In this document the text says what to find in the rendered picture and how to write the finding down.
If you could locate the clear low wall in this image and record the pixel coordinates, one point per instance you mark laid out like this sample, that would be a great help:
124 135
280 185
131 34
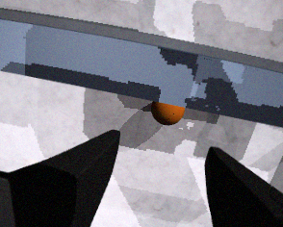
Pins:
141 70

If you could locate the orange ball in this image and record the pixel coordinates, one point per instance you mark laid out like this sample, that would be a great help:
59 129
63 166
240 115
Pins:
166 114

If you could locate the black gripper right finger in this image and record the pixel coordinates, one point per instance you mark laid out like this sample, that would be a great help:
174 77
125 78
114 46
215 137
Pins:
237 197

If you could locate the clear low corner walls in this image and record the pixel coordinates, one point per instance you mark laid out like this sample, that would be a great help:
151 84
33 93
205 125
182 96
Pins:
143 38

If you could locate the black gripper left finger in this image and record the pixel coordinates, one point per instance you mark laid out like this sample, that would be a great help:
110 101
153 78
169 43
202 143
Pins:
62 191

